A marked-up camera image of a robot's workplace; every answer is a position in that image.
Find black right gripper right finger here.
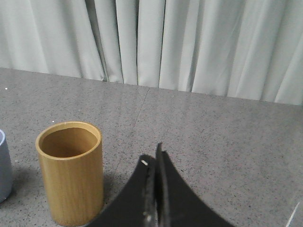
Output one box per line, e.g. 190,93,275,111
155,142,232,227

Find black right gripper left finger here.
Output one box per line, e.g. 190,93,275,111
88,155,156,227

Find blue plastic cup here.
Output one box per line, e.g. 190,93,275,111
0,130,13,202

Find bamboo cylinder holder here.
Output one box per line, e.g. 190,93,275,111
36,121,104,227

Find white pleated curtain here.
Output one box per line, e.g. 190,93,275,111
0,0,303,105

